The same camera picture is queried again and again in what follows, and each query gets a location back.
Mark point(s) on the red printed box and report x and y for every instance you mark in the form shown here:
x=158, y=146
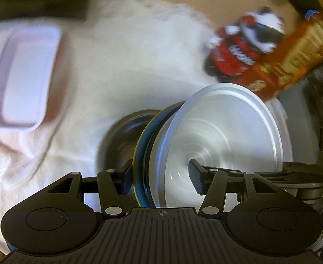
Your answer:
x=290, y=57

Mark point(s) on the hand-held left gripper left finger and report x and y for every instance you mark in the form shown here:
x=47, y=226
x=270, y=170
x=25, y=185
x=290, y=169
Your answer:
x=127, y=181

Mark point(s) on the blue bowl with black rim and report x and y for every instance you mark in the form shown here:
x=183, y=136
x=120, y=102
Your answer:
x=145, y=159

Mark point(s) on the stainless steel bowl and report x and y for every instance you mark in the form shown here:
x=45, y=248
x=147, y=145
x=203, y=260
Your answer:
x=120, y=140

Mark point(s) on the red and black toy figure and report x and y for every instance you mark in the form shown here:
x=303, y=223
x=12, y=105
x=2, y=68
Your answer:
x=241, y=49

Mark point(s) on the red and white rectangular dish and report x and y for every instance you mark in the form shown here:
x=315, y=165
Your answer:
x=24, y=77

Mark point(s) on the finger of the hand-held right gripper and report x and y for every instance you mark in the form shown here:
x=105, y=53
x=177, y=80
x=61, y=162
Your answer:
x=293, y=176

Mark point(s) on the white textured cloth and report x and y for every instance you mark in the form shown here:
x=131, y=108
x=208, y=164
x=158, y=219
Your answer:
x=95, y=74

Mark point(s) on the white plastic bowl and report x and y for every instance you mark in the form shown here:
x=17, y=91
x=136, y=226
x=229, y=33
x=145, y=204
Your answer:
x=224, y=132

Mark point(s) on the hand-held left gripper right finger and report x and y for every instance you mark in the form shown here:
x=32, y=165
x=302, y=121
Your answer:
x=196, y=176

